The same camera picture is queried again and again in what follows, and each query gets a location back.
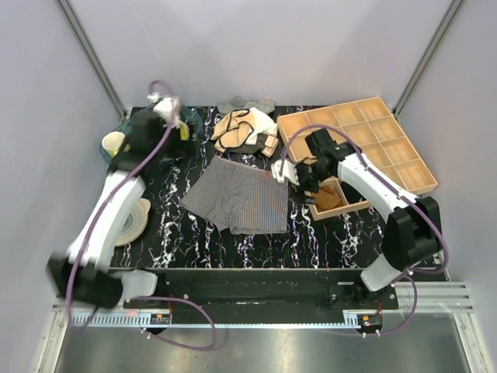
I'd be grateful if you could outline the grey patterned cloth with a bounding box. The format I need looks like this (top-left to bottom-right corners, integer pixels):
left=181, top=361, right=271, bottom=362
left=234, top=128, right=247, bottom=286
left=217, top=96, right=276, bottom=115

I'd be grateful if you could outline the cream yellow mug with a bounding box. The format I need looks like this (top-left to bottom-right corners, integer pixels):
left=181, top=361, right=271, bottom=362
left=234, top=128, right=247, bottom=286
left=101, top=131, right=126, bottom=158

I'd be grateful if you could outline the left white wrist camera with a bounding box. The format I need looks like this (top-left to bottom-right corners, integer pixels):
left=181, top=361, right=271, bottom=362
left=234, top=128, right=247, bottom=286
left=147, top=92, right=181, bottom=129

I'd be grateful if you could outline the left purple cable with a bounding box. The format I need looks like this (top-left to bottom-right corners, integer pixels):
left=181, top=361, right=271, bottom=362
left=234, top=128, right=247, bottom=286
left=64, top=80, right=217, bottom=350

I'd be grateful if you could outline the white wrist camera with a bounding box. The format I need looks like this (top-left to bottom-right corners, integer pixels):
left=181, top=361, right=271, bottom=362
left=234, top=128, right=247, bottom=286
left=271, top=159, right=300, bottom=186
left=147, top=92, right=181, bottom=129

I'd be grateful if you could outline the wooden compartment tray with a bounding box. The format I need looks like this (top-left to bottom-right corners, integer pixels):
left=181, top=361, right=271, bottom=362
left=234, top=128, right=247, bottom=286
left=276, top=96, right=439, bottom=221

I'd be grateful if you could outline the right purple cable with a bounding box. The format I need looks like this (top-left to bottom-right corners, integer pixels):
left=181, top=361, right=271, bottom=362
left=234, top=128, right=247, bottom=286
left=280, top=123, right=451, bottom=339

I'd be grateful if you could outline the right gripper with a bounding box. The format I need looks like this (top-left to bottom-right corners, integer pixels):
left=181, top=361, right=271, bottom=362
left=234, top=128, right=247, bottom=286
left=288, top=162, right=332, bottom=207

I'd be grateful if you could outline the dark grey underwear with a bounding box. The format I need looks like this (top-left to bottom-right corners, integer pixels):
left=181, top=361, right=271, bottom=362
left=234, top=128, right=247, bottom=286
left=231, top=134, right=279, bottom=158

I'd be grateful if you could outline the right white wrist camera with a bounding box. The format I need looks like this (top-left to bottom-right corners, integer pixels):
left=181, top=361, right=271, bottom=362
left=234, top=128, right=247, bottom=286
left=271, top=159, right=300, bottom=186

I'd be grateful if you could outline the rolled tan underwear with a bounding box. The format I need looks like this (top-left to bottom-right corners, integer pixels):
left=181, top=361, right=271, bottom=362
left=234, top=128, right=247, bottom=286
left=311, top=186, right=347, bottom=212

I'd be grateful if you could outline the black marble pattern mat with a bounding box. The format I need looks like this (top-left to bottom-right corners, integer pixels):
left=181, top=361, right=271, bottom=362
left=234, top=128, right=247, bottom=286
left=110, top=106, right=384, bottom=269

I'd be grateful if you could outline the beige underwear black trim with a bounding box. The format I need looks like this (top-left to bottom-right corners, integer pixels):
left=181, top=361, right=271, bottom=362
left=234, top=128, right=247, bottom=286
left=210, top=110, right=256, bottom=154

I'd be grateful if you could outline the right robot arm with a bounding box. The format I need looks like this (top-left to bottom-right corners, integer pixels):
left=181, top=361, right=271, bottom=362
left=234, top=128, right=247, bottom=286
left=292, top=127, right=447, bottom=309

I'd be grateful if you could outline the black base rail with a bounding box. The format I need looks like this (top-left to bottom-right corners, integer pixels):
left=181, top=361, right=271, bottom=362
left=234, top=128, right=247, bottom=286
left=126, top=269, right=398, bottom=327

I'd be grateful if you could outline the teal plastic basket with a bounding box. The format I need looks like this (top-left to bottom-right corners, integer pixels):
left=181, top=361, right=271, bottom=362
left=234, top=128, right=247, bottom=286
left=99, top=106, right=203, bottom=172

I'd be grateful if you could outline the purple cable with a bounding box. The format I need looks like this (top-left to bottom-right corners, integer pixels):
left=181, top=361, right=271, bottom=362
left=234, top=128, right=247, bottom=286
left=64, top=80, right=217, bottom=350
left=280, top=123, right=451, bottom=339

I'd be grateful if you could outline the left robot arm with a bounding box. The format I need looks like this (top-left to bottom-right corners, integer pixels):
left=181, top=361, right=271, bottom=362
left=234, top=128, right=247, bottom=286
left=47, top=120, right=173, bottom=313

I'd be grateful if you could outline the grey striped boxer underwear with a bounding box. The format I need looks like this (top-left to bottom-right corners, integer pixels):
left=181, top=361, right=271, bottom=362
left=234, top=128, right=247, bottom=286
left=180, top=156, right=288, bottom=235

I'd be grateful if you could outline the white cloth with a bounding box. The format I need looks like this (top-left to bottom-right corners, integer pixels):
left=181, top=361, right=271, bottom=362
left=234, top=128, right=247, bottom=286
left=249, top=108, right=278, bottom=138

